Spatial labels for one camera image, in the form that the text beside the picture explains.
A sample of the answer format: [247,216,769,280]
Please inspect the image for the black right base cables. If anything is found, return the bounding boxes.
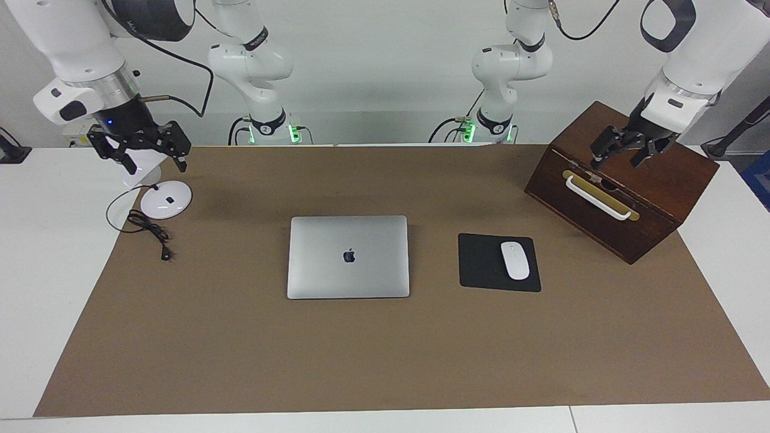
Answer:
[227,116,256,146]

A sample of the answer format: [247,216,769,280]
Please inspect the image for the black stand foot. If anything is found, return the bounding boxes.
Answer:
[0,126,32,164]

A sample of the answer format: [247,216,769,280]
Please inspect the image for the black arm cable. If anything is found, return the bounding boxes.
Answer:
[544,0,621,41]
[99,0,215,118]

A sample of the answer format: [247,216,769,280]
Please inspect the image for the blue crate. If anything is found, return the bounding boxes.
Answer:
[741,150,770,212]

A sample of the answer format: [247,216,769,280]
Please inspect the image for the black tripod leg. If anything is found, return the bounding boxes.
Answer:
[701,95,770,160]

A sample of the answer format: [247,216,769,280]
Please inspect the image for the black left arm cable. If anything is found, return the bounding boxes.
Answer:
[544,0,621,41]

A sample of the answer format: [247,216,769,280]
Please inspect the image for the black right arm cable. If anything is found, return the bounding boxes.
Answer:
[99,0,215,118]

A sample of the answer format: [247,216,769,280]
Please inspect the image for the dark brown wooden box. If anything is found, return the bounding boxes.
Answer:
[524,100,721,265]

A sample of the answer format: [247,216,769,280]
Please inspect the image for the white socket box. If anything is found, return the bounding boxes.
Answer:
[62,122,97,149]

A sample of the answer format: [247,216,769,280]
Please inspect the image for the black base cables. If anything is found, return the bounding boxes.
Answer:
[428,90,482,144]
[227,116,256,146]

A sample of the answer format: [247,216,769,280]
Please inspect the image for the black lamp power cable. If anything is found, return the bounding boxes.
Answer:
[106,183,174,262]

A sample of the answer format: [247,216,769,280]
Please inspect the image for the black left base cables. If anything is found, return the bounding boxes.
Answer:
[428,90,482,144]

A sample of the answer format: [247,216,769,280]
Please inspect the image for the black mouse pad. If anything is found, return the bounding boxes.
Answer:
[458,233,542,293]

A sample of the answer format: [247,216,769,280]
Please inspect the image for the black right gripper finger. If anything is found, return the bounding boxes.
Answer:
[88,129,138,175]
[161,121,192,173]

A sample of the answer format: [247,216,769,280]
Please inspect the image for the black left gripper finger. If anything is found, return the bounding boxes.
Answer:
[591,126,626,169]
[630,140,680,168]

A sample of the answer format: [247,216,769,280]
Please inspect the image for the white box handle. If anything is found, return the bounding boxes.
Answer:
[565,174,633,221]

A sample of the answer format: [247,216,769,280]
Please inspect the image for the brown table mat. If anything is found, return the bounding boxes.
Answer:
[33,144,770,417]

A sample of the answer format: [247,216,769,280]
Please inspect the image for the white computer mouse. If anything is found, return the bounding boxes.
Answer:
[500,241,531,281]

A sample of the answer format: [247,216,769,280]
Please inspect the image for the silver laptop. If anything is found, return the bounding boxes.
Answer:
[286,215,411,300]

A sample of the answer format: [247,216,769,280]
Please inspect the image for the white desk lamp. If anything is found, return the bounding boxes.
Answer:
[123,147,193,220]

